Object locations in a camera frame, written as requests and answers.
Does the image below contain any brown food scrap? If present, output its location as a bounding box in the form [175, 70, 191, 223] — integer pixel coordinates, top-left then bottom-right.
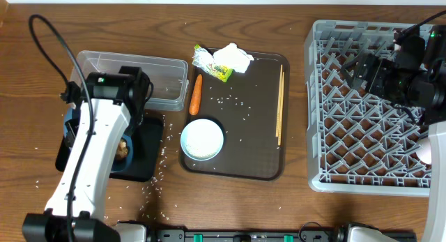
[114, 138, 129, 161]

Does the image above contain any dark blue plate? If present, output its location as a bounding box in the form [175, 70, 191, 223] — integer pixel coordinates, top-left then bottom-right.
[55, 108, 134, 173]

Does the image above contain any pink white cup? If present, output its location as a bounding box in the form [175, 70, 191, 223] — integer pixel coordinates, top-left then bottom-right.
[416, 137, 432, 165]

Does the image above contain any white napkin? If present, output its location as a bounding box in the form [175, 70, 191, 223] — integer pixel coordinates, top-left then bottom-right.
[213, 43, 254, 73]

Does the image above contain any green yellow snack wrapper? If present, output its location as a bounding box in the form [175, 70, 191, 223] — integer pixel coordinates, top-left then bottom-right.
[192, 44, 233, 82]

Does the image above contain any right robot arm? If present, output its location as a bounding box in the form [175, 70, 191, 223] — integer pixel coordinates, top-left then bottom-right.
[66, 25, 445, 241]

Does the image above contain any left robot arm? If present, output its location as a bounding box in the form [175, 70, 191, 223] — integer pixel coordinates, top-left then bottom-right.
[22, 61, 154, 241]

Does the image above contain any grey dishwasher rack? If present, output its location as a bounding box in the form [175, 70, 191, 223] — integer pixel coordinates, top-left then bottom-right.
[305, 20, 435, 197]

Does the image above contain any black waste tray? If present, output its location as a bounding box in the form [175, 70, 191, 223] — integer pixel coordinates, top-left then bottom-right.
[54, 108, 164, 183]

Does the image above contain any left wooden chopstick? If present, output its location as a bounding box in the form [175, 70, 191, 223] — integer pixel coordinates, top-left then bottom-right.
[275, 64, 283, 137]

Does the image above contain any wooden chopstick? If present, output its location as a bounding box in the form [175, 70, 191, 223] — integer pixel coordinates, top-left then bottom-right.
[278, 72, 285, 146]
[275, 64, 283, 137]

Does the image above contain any right wooden chopstick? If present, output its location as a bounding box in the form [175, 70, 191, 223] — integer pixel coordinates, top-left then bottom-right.
[278, 72, 285, 146]

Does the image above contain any brown serving tray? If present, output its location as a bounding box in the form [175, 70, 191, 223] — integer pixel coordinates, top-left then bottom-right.
[179, 52, 290, 181]

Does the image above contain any clear plastic bin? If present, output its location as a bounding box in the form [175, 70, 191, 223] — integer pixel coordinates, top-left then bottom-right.
[77, 50, 189, 112]

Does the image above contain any orange carrot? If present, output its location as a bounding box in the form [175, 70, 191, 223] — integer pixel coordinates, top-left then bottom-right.
[189, 74, 203, 115]

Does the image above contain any light blue rice bowl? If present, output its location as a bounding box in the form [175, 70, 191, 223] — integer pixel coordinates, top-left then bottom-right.
[180, 119, 224, 161]

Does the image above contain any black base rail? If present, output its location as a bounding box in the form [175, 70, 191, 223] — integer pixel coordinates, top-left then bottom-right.
[116, 220, 418, 242]

